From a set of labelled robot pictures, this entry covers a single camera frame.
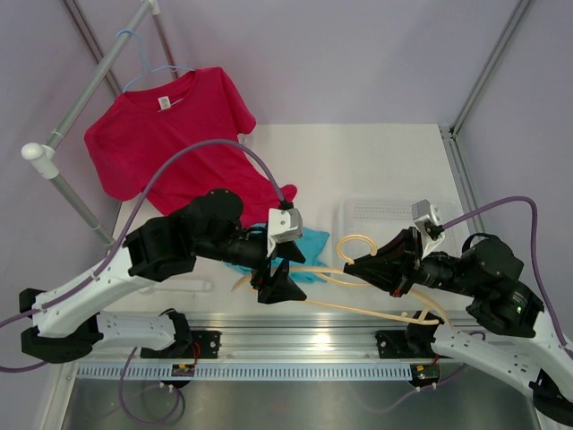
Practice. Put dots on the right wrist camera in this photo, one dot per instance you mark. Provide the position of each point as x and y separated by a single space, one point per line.
426 218

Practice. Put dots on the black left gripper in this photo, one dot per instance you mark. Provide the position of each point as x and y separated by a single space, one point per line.
278 286

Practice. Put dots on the beige plastic hanger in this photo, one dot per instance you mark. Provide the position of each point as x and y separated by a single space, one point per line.
331 290

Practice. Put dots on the aluminium rail base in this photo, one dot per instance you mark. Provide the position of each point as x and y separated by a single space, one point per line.
286 338

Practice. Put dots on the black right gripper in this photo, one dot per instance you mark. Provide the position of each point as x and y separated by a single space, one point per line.
394 266

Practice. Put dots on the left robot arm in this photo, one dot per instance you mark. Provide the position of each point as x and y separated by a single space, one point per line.
69 322

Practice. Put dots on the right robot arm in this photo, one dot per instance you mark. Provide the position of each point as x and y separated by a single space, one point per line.
488 272

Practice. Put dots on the white slotted cable duct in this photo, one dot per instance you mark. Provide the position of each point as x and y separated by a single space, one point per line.
249 372

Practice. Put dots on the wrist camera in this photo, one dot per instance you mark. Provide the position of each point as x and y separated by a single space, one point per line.
426 218
283 227

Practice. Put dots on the blue wire hanger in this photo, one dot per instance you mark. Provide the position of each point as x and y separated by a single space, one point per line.
146 67

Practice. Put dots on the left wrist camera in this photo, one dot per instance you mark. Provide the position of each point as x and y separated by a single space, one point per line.
283 227

